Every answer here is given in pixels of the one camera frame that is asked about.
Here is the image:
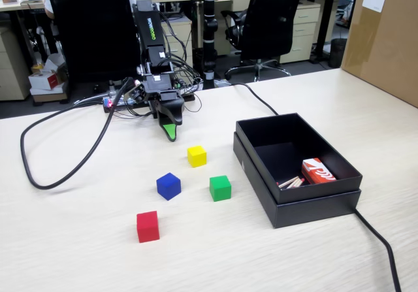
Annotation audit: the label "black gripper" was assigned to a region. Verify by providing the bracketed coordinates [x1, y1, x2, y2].
[145, 73, 185, 142]

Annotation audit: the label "green cube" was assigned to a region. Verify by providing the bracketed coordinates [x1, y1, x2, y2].
[209, 175, 232, 203]

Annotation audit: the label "yellow cube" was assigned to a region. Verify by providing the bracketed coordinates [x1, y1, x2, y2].
[187, 145, 208, 168]

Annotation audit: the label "blue cube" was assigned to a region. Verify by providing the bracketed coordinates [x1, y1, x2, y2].
[155, 172, 182, 201]

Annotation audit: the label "red cube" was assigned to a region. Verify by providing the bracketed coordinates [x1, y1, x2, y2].
[136, 210, 161, 244]

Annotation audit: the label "controller board with red light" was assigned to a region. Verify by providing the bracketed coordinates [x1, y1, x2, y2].
[103, 94, 131, 114]

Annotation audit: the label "black silver jointed pole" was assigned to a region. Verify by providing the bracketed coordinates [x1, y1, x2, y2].
[201, 0, 218, 89]

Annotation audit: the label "wide black office chair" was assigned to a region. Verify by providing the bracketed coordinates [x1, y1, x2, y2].
[44, 0, 142, 84]

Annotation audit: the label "white red cardboard box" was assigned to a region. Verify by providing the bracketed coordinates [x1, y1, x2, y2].
[28, 53, 70, 104]

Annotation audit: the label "black office chair with armrests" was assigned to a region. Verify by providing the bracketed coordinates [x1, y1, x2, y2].
[221, 0, 305, 82]

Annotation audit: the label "orange white matchbox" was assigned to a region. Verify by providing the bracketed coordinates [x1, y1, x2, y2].
[300, 157, 337, 185]

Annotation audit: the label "black open box tray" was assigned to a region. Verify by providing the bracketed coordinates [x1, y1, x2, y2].
[235, 112, 364, 204]

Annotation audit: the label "beige low cabinet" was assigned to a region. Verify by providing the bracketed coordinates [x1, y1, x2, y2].
[0, 27, 32, 102]

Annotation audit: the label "black open box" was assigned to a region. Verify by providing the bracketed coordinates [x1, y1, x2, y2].
[233, 131, 362, 229]

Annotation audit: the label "black waste bin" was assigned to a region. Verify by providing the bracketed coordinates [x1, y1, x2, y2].
[329, 38, 348, 69]

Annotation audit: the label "beige desk with black legs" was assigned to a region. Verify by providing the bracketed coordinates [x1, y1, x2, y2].
[182, 0, 360, 65]

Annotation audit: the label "large cardboard box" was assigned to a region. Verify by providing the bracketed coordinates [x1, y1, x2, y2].
[339, 0, 418, 108]

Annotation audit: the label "white shipping label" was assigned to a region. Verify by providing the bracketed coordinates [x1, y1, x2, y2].
[361, 0, 387, 13]

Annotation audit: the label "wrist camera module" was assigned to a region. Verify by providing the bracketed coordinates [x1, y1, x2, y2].
[129, 81, 148, 103]

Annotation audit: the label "thin black servo wires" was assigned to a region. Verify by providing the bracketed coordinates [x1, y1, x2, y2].
[123, 10, 202, 120]

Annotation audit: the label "thick black camera cable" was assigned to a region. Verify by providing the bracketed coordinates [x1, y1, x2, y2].
[20, 76, 135, 190]

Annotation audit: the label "beige drawer cabinet behind wires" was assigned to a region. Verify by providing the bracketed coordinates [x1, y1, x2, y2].
[159, 13, 193, 68]

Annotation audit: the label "black power cable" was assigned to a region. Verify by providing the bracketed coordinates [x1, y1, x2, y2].
[225, 82, 402, 292]

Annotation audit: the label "beige drawer cabinet with handles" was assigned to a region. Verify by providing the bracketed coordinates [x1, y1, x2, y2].
[280, 3, 321, 65]

